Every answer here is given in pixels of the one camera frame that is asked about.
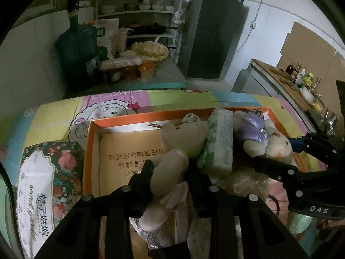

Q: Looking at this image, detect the stack of flatbreads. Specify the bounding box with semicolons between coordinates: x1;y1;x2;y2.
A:
131;41;170;62

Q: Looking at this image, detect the pink packet with black strap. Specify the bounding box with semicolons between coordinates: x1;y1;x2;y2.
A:
265;179;290;222

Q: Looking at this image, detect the group of condiment bottles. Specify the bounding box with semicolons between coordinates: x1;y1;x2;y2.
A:
286;63;326;111

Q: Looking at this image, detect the clear plastic bag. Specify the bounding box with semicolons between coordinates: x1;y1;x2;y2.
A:
216;171;270;203

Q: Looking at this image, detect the blue water jug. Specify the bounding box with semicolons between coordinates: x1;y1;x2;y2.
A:
55;0;101;92

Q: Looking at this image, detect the black pan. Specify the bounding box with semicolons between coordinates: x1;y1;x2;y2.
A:
127;24;177;35

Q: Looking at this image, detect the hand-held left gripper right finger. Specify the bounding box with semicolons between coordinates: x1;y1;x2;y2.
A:
186;162;309;259

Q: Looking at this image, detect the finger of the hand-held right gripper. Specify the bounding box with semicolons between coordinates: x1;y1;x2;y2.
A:
253;155;304;199
287;132;337;169

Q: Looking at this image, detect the white metal shelf rack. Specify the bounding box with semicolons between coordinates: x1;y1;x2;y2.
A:
94;0;186;65

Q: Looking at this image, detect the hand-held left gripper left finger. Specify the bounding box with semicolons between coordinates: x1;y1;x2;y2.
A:
34;160;155;259

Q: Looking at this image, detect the clear plastic jar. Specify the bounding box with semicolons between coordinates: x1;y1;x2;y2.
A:
112;27;131;54

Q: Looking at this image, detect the floral tissue pack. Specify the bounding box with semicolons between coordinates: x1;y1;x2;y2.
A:
16;141;85;258

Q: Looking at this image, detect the white bag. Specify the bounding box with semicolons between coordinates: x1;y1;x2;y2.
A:
92;19;120;57

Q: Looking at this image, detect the rolled bamboo mat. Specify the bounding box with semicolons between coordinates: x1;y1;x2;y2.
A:
100;57;143;71

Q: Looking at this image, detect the low grey table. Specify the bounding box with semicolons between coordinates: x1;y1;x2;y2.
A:
63;57;189;91

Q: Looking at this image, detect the orange-rimmed cardboard box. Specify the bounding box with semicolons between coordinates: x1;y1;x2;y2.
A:
82;107;308;249

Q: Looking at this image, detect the dark refrigerator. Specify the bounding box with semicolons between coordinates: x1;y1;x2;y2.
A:
178;0;246;80

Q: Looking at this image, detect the kitchen counter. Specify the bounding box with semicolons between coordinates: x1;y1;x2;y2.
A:
249;58;345;130

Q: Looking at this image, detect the teddy bear with purple clothes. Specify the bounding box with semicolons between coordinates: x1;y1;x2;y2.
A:
233;111;294;165

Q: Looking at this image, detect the orange-lidded jar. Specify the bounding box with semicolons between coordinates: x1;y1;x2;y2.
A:
120;66;139;81
137;62;155;80

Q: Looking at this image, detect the cardboard sheet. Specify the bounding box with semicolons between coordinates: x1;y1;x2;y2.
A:
276;22;345;87

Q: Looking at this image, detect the colourful printed blanket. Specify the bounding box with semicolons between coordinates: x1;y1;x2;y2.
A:
0;89;345;259

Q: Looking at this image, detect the plastic bags pile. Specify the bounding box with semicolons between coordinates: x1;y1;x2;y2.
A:
140;113;209;231

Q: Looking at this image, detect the white tissue pack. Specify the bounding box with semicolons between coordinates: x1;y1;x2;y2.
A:
197;108;234;177

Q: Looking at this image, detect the leopard print cloth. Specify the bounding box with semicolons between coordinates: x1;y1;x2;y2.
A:
241;108;267;119

